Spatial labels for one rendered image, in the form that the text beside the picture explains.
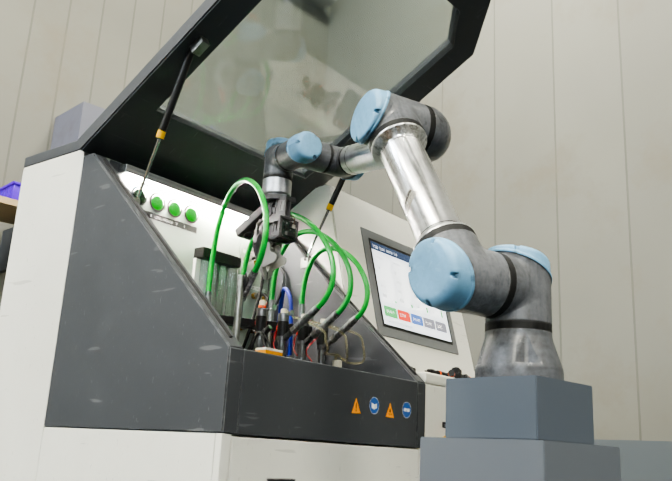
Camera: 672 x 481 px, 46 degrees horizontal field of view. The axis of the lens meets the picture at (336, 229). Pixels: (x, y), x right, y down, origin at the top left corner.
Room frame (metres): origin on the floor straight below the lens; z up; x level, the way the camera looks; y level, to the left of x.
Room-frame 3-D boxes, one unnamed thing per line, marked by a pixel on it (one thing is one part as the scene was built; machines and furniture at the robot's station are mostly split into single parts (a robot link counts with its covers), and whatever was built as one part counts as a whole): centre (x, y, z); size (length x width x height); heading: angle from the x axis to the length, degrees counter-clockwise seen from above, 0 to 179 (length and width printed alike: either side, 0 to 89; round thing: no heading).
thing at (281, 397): (1.79, -0.01, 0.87); 0.62 x 0.04 x 0.16; 141
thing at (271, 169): (1.92, 0.15, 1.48); 0.09 x 0.08 x 0.11; 32
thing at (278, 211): (1.92, 0.15, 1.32); 0.09 x 0.08 x 0.12; 51
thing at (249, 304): (2.29, 0.23, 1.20); 0.13 x 0.03 x 0.31; 141
